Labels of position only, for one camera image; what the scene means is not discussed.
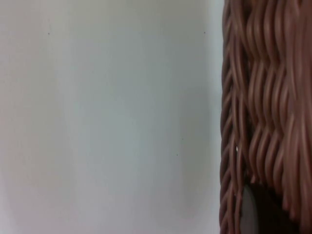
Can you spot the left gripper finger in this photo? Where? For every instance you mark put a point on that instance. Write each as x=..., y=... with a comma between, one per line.
x=263, y=214

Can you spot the brown wicker basket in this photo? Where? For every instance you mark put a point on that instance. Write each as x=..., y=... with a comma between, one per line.
x=268, y=97

